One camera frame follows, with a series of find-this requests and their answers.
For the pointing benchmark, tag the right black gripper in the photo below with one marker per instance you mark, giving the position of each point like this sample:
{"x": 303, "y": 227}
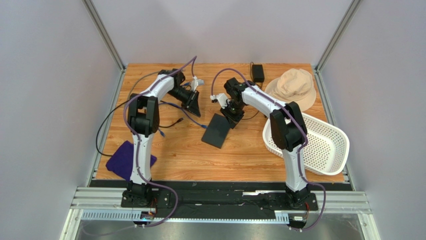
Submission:
{"x": 233, "y": 113}

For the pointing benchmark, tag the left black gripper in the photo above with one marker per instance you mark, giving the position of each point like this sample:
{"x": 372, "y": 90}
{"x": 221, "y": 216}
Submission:
{"x": 191, "y": 103}

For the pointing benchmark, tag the black network switch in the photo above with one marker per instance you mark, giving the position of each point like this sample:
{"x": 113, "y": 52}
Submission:
{"x": 216, "y": 132}

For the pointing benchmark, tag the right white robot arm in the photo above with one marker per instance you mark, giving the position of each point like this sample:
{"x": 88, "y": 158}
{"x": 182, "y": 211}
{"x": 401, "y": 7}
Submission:
{"x": 287, "y": 127}

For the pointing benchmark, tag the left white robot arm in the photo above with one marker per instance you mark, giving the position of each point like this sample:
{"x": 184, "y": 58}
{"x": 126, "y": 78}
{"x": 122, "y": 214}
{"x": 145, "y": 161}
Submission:
{"x": 143, "y": 120}

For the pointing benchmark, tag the black power adapter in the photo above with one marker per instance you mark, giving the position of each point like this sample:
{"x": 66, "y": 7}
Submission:
{"x": 257, "y": 73}

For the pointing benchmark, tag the beige bucket hat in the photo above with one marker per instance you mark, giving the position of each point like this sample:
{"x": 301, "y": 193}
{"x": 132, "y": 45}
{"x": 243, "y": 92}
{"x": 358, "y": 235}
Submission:
{"x": 294, "y": 85}

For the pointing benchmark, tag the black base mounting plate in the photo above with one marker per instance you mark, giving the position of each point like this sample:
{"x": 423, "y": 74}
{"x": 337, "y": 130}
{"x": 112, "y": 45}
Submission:
{"x": 217, "y": 199}

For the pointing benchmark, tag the purple cloth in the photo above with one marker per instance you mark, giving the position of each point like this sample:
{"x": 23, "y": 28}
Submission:
{"x": 122, "y": 163}

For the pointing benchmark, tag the white perforated plastic basket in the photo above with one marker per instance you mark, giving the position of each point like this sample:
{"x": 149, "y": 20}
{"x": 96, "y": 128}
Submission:
{"x": 328, "y": 147}

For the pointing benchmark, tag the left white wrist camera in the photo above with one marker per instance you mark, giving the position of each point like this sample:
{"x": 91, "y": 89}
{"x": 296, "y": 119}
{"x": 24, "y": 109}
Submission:
{"x": 196, "y": 82}

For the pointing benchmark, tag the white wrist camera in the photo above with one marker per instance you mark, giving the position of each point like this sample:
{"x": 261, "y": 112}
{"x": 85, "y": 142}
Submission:
{"x": 221, "y": 99}
{"x": 196, "y": 82}

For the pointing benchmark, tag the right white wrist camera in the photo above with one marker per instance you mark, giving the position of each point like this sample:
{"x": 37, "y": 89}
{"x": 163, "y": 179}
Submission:
{"x": 221, "y": 99}

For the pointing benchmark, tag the aluminium frame rail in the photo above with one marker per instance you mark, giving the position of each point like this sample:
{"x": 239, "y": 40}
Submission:
{"x": 107, "y": 209}

